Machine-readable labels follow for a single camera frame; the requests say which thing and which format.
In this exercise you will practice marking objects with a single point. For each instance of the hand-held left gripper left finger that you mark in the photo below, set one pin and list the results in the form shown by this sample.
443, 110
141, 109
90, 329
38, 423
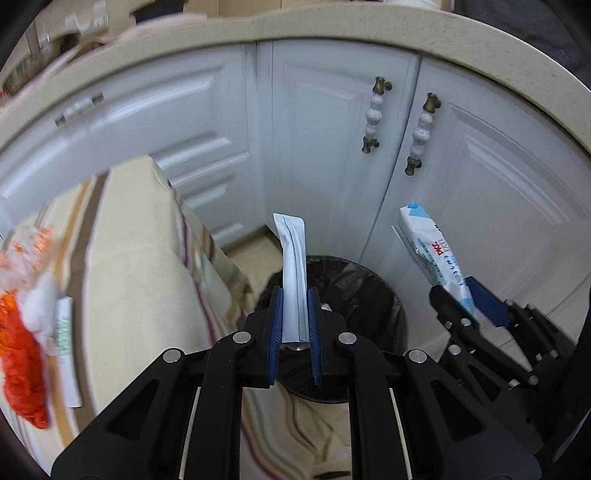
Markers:
275, 332

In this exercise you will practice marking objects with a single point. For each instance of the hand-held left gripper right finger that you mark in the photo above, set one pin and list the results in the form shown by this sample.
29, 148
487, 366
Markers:
314, 332

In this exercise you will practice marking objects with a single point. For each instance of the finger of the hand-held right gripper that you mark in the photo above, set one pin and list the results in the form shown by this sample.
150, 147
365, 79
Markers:
487, 302
445, 309

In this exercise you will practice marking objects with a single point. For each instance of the long white sachet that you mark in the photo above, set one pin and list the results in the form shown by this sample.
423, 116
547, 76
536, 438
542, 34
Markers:
293, 277

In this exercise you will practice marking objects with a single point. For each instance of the round black trash bin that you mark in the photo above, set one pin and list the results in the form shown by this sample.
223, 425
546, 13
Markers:
360, 295

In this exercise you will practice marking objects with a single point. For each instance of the blue and white wrapper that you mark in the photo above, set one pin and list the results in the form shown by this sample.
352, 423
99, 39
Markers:
438, 249

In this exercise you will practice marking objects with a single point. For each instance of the orange wrapper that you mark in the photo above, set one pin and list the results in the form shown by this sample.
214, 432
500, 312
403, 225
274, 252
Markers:
21, 360

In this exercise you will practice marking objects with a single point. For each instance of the clear orange-printed wrapper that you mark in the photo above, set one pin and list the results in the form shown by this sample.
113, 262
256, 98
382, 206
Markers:
27, 249

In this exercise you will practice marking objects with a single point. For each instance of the wide white cabinet door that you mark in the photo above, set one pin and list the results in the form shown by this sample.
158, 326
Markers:
508, 194

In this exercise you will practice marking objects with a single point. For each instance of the striped beige tablecloth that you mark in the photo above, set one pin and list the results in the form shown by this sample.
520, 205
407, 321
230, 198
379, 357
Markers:
129, 277

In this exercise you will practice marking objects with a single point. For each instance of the plain white drawer front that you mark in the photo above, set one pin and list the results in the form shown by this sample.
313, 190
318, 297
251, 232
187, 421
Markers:
217, 184

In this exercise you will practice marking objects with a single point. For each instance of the narrow white cabinet door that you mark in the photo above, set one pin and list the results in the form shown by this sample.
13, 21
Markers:
323, 138

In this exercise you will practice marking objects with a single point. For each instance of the white and green sachet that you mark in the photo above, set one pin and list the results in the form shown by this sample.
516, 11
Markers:
67, 350

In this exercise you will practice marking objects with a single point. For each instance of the white crumpled tissue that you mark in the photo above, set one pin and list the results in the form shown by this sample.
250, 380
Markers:
44, 309

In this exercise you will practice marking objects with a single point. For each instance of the dark cloth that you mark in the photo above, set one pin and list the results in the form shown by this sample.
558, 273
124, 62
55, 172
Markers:
517, 23

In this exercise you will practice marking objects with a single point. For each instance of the beige speckled stone countertop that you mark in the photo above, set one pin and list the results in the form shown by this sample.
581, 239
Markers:
346, 27

